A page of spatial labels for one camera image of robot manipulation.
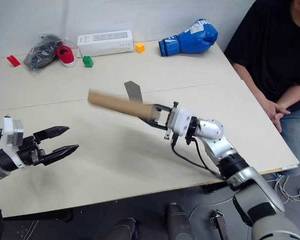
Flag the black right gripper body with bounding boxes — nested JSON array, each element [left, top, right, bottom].
[[163, 101, 180, 140]]

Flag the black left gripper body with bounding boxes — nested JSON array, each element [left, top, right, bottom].
[[16, 135, 46, 168]]

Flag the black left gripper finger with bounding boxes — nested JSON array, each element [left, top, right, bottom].
[[33, 125, 71, 143], [43, 144, 80, 166]]

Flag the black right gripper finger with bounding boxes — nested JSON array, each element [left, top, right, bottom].
[[153, 103, 174, 114], [147, 119, 169, 131]]

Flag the brown cardboard tube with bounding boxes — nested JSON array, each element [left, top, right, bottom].
[[86, 80, 161, 124]]

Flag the person's right hand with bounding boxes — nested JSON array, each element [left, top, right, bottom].
[[264, 98, 284, 134]]

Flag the person's left hand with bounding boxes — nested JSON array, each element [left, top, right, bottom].
[[274, 101, 292, 120]]

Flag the yellow toy block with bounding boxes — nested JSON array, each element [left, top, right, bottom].
[[134, 42, 147, 54]]

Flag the blue boxing glove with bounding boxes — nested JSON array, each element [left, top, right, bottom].
[[157, 17, 219, 58]]

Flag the clear bag of black items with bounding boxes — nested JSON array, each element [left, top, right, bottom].
[[22, 31, 70, 74]]

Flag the red and white shoe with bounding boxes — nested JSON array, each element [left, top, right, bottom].
[[55, 44, 78, 69]]

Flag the green toy block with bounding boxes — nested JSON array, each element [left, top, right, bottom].
[[81, 55, 95, 69]]

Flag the red toy block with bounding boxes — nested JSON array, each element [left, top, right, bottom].
[[6, 54, 22, 68]]

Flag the white cardboard box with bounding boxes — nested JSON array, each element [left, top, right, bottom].
[[76, 29, 136, 58]]

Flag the dark rounded shape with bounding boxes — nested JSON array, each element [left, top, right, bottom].
[[109, 216, 141, 240], [164, 201, 199, 240]]

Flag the person in black T-shirt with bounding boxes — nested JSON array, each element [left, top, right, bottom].
[[224, 0, 300, 176]]

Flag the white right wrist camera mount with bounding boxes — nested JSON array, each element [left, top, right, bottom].
[[173, 106, 193, 138]]

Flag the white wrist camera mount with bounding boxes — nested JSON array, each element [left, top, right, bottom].
[[173, 106, 193, 138], [1, 116, 25, 169]]

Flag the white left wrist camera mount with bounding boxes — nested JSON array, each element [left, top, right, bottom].
[[1, 116, 25, 169]]

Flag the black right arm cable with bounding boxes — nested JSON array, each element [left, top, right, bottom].
[[170, 134, 226, 180]]

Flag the dark metal bracket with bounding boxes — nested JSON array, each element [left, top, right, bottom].
[[210, 209, 228, 240]]

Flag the white floor cables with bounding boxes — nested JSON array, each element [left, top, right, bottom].
[[271, 174, 300, 206]]

